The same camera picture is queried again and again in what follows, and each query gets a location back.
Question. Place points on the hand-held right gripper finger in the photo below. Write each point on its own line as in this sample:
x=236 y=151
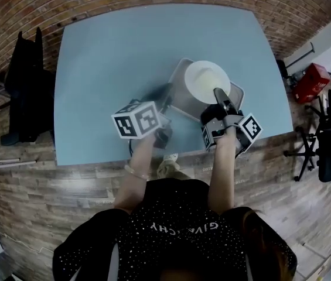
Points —
x=223 y=102

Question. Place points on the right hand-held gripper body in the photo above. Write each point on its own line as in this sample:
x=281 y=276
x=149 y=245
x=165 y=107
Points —
x=215 y=126

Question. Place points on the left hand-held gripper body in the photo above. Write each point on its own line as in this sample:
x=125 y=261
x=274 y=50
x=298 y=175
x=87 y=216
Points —
x=137 y=120

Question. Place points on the light grey rectangular tray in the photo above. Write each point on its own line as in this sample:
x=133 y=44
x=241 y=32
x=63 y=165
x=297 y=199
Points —
x=180 y=98

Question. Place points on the white round plate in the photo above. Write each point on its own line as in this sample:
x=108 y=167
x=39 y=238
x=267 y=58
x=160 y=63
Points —
x=194 y=75

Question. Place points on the person's right forearm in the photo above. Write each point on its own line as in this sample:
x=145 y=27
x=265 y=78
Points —
x=221 y=174

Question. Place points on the person's left forearm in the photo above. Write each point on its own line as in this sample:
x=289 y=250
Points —
x=136 y=180

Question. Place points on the white shoe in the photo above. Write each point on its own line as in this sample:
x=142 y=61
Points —
x=171 y=157

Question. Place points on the blue table with white legs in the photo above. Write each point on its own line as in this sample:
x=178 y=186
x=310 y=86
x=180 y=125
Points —
x=109 y=69

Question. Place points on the beige trousers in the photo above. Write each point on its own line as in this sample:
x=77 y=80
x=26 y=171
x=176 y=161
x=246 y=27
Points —
x=171 y=171

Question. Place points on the red box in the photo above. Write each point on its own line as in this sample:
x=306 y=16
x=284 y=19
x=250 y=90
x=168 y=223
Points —
x=311 y=82

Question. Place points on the black mesh office chair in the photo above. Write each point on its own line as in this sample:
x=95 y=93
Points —
x=329 y=145

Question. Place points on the black office chair with headrest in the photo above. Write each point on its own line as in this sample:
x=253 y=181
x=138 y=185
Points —
x=24 y=98

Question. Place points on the black sparkly shirt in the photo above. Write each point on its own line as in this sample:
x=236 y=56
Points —
x=168 y=233

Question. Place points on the pale wooden stick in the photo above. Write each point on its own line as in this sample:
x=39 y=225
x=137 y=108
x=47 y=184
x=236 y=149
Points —
x=13 y=162

